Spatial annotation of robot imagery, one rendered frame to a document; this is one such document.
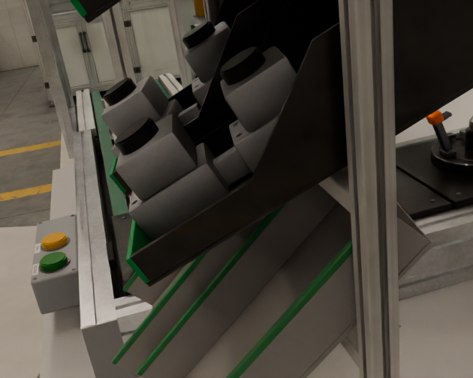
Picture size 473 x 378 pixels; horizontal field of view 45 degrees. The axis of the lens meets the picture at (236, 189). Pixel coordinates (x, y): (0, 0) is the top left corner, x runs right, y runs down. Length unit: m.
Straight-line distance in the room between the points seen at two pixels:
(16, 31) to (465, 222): 8.42
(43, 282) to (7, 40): 8.23
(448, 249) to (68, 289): 0.56
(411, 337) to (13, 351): 0.57
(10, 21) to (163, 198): 8.64
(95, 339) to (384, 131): 0.54
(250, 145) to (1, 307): 0.75
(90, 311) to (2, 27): 8.35
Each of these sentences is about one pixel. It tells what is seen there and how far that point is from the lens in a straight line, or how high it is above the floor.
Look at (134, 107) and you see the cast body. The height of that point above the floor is 1.26.
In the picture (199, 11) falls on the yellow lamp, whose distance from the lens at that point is 0.99.
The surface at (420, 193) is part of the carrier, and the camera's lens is 0.94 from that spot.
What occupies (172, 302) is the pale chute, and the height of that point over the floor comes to 1.08.
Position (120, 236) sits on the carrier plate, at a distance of 0.92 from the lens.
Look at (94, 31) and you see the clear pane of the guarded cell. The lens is 2.13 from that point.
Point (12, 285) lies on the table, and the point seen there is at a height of 0.86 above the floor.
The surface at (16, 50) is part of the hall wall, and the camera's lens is 9.04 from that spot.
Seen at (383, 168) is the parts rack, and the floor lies 1.25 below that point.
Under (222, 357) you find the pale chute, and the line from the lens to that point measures 0.52.
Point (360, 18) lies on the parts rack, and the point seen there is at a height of 1.33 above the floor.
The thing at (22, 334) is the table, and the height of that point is 0.86.
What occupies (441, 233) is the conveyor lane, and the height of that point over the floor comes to 0.95.
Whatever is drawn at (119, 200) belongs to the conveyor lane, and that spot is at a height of 0.95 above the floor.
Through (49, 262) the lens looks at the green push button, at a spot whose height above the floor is 0.97.
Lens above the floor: 1.38
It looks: 24 degrees down
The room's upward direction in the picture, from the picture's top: 8 degrees counter-clockwise
